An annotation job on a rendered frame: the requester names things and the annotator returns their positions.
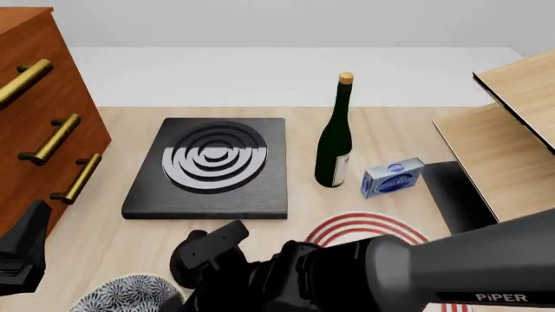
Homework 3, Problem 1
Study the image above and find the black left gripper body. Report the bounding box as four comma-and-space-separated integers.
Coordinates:
0, 251, 48, 294

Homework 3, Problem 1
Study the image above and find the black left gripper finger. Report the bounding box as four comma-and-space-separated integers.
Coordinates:
0, 198, 54, 261

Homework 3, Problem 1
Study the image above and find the black and white patterned bowl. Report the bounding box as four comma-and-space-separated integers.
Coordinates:
68, 273, 186, 312

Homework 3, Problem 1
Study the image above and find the flat black stove plate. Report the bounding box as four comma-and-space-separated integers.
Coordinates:
121, 117, 290, 221

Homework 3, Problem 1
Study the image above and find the white plate with red rings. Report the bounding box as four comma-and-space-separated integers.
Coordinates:
303, 211, 470, 312

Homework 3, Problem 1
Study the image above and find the red-brown wooden cabinet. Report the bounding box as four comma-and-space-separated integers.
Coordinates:
0, 5, 113, 239

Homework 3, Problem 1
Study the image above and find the dark green wine bottle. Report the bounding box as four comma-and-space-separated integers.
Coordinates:
314, 71, 355, 189

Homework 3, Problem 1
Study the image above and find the small blue printed box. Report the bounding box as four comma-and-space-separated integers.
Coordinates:
360, 156, 426, 200

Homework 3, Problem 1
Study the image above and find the pale wooden rack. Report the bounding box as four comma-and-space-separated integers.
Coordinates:
431, 48, 555, 226

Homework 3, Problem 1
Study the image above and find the long brass drawer handle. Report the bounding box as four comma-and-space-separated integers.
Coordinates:
17, 113, 82, 167
49, 153, 103, 205
0, 58, 55, 111

